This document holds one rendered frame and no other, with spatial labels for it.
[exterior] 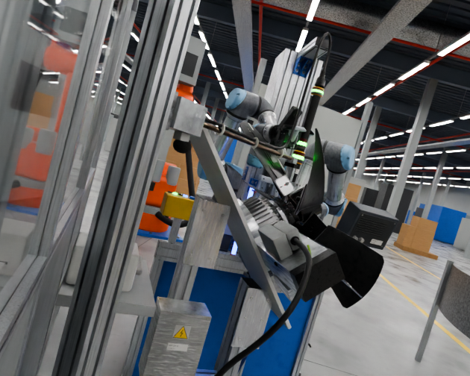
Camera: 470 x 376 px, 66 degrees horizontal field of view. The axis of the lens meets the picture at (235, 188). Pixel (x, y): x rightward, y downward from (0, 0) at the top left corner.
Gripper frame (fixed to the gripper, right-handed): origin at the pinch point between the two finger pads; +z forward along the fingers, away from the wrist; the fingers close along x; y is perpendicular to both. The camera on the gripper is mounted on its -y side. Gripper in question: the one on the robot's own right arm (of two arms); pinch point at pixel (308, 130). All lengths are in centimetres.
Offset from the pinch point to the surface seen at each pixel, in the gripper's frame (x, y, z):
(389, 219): -81, 25, -17
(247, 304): 15, 61, 14
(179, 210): 25, 44, -38
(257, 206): 18.5, 30.2, 8.9
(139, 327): 27, 100, -42
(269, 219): 15.6, 33.0, 13.6
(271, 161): 11.9, 14.7, 0.3
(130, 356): 27, 114, -42
